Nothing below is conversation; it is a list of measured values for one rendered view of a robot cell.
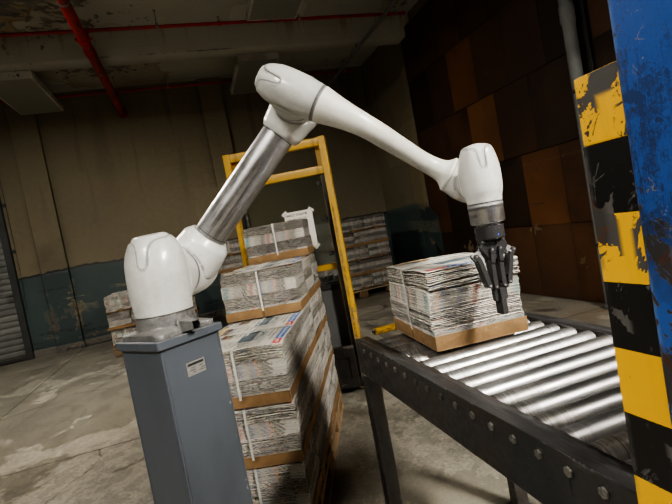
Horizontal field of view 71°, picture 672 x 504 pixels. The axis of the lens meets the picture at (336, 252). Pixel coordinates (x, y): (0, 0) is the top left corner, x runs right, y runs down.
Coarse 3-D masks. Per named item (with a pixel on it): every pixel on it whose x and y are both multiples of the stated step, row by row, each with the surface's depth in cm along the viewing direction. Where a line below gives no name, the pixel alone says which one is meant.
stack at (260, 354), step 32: (256, 320) 228; (288, 320) 212; (320, 320) 287; (224, 352) 174; (256, 352) 173; (288, 352) 180; (320, 352) 258; (256, 384) 174; (288, 384) 173; (320, 384) 244; (256, 416) 175; (288, 416) 174; (320, 416) 227; (256, 448) 176; (288, 448) 175; (320, 448) 211; (256, 480) 176; (288, 480) 175
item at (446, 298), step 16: (416, 272) 138; (432, 272) 131; (448, 272) 132; (464, 272) 133; (416, 288) 141; (432, 288) 132; (448, 288) 133; (464, 288) 133; (480, 288) 135; (512, 288) 136; (416, 304) 143; (432, 304) 132; (448, 304) 133; (464, 304) 134; (480, 304) 135; (512, 304) 137; (416, 320) 144; (432, 320) 132; (448, 320) 133; (464, 320) 134; (480, 320) 135; (496, 320) 136
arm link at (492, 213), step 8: (472, 208) 122; (480, 208) 121; (488, 208) 120; (496, 208) 120; (472, 216) 124; (480, 216) 121; (488, 216) 120; (496, 216) 120; (504, 216) 122; (472, 224) 124; (480, 224) 122; (488, 224) 122; (496, 224) 122
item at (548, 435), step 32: (384, 352) 144; (384, 384) 146; (416, 384) 121; (448, 384) 109; (448, 416) 107; (480, 416) 94; (512, 416) 87; (480, 448) 96; (512, 448) 85; (544, 448) 76; (576, 448) 73; (512, 480) 87; (544, 480) 78; (576, 480) 70; (608, 480) 64
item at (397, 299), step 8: (440, 256) 167; (456, 256) 159; (400, 264) 163; (408, 264) 160; (424, 264) 154; (392, 272) 161; (400, 272) 153; (392, 280) 164; (400, 280) 155; (392, 288) 165; (400, 288) 155; (392, 296) 168; (400, 296) 157; (392, 304) 167; (400, 304) 157; (400, 312) 158
